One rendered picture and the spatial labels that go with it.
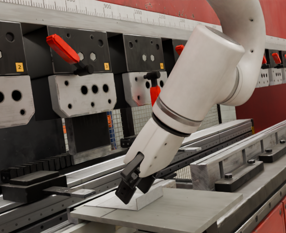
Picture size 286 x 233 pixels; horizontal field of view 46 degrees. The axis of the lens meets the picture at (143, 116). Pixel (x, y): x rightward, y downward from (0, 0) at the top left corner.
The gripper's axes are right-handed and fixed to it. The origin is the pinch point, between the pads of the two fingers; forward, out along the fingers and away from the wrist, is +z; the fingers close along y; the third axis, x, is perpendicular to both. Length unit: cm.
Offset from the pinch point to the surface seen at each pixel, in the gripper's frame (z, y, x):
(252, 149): 9, -82, 4
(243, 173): 9, -58, 8
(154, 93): -11.4, -15.3, -13.0
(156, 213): -2.4, 4.4, 7.2
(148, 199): -0.6, 0.7, 3.8
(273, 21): -35, -123, -28
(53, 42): -18.4, 11.1, -20.6
